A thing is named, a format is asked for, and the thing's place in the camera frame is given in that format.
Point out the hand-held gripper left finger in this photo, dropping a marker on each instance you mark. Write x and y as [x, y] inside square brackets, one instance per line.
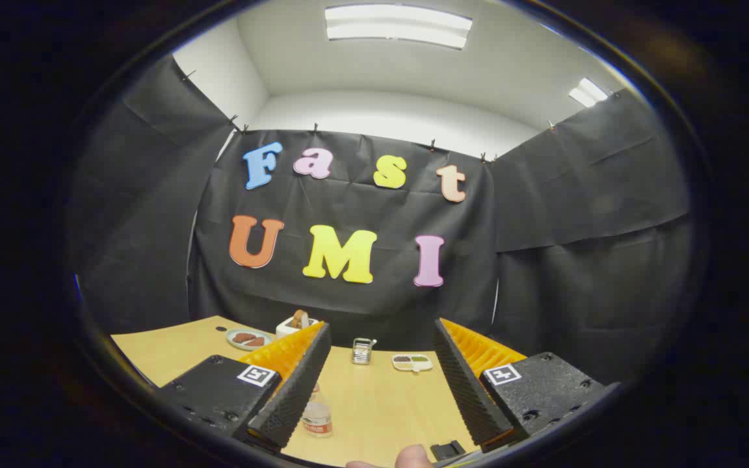
[300, 383]

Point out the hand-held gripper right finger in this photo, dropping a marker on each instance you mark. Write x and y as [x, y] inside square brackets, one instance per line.
[462, 383]

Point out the clear plastic juice bottle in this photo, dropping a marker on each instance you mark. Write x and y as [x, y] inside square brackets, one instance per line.
[317, 416]

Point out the white divided seasoning dish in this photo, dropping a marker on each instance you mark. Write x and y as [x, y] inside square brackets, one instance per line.
[411, 363]

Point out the white toaster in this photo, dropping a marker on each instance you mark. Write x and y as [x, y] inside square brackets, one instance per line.
[285, 327]

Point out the brown bread slice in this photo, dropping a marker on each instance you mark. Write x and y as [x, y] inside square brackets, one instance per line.
[300, 318]

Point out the brown meat pieces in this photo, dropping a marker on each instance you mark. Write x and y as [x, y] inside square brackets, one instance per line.
[249, 339]

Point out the pale green plate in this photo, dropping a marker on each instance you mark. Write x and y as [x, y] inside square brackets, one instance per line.
[235, 344]

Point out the wooden table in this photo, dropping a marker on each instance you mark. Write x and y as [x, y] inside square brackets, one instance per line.
[381, 409]

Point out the small ceiling light panel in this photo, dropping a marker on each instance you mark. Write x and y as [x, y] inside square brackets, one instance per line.
[587, 92]

